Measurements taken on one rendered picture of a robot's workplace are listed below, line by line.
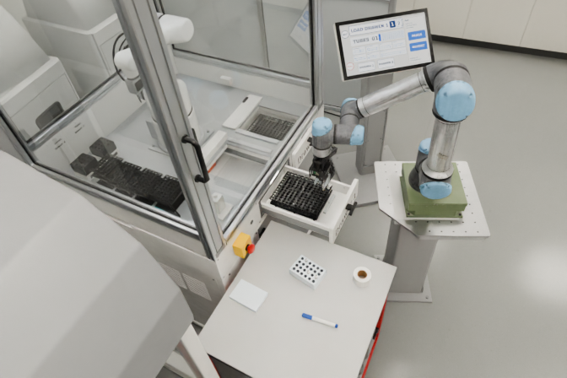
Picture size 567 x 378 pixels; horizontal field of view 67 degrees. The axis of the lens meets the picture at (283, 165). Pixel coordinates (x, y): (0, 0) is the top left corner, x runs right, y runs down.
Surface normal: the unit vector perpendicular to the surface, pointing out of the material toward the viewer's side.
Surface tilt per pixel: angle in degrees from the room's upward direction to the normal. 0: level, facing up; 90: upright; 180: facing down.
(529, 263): 0
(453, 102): 83
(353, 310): 0
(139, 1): 90
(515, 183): 0
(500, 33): 90
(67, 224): 41
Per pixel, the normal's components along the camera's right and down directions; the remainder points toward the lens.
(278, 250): -0.07, -0.69
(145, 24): 0.89, 0.28
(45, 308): 0.53, -0.34
